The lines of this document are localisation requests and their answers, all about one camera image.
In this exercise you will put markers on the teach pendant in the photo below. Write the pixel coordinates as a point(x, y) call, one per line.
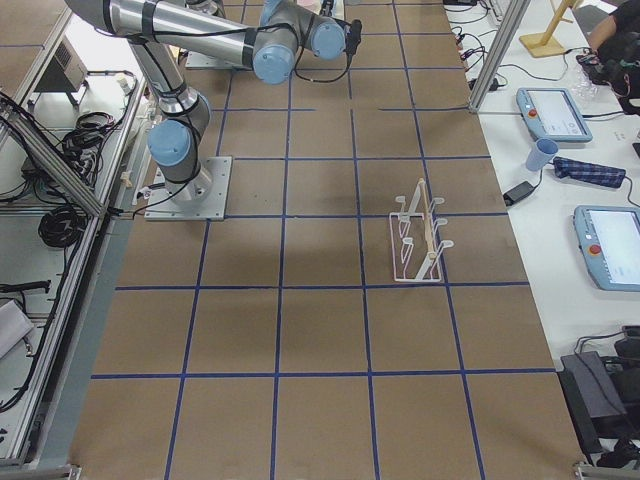
point(608, 238)
point(552, 113)

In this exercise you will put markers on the wooden stand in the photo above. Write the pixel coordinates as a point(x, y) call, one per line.
point(544, 45)

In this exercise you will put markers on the upper teach pendant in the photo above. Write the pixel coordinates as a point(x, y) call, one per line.
point(552, 113)

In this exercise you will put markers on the aluminium frame post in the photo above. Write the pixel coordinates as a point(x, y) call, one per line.
point(505, 34)

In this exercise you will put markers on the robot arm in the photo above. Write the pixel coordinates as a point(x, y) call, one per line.
point(270, 50)

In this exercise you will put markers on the person in black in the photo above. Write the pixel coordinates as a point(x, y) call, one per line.
point(615, 41)

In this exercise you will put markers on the white wire cup rack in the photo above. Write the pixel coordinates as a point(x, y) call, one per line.
point(416, 248)

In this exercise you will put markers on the grey control box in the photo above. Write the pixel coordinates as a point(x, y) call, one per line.
point(65, 72)

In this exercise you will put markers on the lower teach pendant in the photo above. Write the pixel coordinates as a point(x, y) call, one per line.
point(608, 238)

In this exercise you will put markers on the blue cup on desk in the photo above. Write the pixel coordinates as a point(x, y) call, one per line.
point(542, 152)

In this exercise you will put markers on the plaid blue cloth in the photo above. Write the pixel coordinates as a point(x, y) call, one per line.
point(605, 176)

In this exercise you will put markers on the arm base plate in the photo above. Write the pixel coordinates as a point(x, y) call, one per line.
point(204, 198)

